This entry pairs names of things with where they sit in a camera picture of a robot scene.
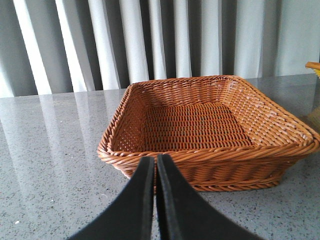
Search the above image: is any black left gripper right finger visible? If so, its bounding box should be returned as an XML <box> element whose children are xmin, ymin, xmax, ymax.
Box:
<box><xmin>156</xmin><ymin>154</ymin><xmax>259</xmax><ymax>240</ymax></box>

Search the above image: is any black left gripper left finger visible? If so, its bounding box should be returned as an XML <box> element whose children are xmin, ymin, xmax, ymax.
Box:
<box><xmin>70</xmin><ymin>157</ymin><xmax>155</xmax><ymax>240</ymax></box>

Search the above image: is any brown wicker basket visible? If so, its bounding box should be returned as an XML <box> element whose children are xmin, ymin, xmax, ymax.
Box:
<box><xmin>97</xmin><ymin>75</ymin><xmax>320</xmax><ymax>192</ymax></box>

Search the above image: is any grey pleated curtain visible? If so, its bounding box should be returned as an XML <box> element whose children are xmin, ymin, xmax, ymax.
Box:
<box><xmin>0</xmin><ymin>0</ymin><xmax>320</xmax><ymax>98</ymax></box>

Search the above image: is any yellow woven basket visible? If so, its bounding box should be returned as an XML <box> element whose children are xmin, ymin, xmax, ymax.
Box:
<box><xmin>305</xmin><ymin>61</ymin><xmax>320</xmax><ymax>78</ymax></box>

